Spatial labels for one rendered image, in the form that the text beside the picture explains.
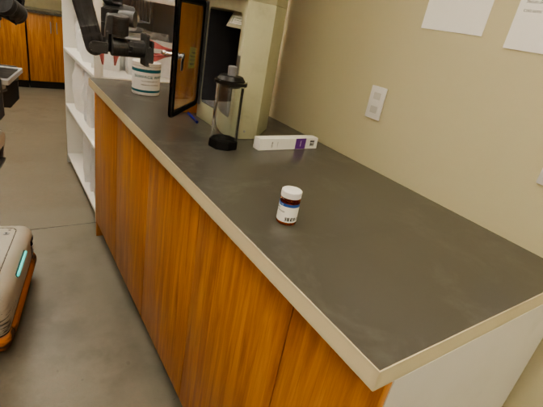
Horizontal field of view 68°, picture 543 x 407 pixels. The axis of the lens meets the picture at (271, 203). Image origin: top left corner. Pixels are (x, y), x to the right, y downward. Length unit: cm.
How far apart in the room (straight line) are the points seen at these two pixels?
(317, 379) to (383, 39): 115
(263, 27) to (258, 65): 12
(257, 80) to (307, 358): 101
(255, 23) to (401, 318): 107
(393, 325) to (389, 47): 105
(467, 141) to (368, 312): 74
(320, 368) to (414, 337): 18
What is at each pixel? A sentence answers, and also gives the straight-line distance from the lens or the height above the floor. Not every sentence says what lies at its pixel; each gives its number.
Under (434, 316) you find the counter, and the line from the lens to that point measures 79.
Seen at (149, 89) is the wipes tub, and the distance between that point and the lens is 204.
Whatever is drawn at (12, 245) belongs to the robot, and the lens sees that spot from 211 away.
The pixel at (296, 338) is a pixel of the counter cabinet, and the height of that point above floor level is 81.
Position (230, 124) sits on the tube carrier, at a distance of 135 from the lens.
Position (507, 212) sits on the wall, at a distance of 128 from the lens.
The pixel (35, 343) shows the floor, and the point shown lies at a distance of 200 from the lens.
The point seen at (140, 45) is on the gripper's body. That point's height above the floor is 121.
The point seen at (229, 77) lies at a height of 118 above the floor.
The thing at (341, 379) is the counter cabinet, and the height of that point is 83.
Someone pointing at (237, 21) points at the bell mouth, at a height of 134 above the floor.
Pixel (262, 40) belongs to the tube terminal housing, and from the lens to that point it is 149.
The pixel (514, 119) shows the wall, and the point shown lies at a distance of 127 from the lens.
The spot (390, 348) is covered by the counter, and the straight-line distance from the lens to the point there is 68.
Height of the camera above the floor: 136
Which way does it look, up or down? 24 degrees down
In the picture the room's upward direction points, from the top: 11 degrees clockwise
